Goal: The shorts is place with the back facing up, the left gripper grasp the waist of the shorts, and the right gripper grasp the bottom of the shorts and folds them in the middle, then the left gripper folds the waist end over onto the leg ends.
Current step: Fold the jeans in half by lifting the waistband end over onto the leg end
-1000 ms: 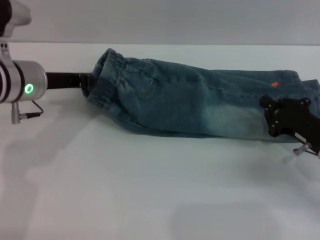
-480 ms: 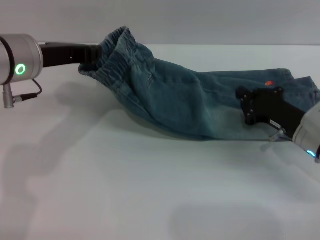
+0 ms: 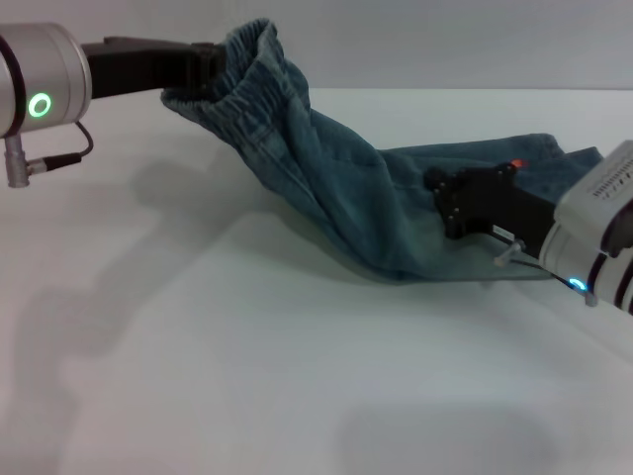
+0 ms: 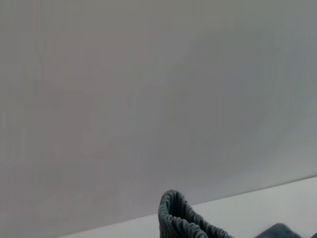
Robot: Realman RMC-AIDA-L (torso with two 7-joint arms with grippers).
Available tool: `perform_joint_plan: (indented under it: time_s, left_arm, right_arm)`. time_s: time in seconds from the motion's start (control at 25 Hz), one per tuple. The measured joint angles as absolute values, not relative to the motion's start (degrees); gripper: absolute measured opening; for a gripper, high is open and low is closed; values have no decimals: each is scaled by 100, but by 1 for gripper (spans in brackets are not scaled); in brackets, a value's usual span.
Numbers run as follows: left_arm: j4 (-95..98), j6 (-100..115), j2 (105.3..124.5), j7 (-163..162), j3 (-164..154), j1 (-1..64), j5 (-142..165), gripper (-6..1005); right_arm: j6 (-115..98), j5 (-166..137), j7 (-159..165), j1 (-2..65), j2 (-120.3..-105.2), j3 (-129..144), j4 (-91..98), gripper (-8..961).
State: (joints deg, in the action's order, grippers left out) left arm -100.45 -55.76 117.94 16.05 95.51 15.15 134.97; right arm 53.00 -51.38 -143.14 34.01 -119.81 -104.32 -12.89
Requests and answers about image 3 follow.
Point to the blue denim shorts basketball print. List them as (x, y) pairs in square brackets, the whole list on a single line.
[(346, 188)]

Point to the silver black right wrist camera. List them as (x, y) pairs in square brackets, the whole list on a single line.
[(601, 193)]

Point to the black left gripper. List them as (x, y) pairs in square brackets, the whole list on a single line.
[(138, 66)]

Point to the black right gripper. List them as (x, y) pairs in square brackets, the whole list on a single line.
[(494, 203)]

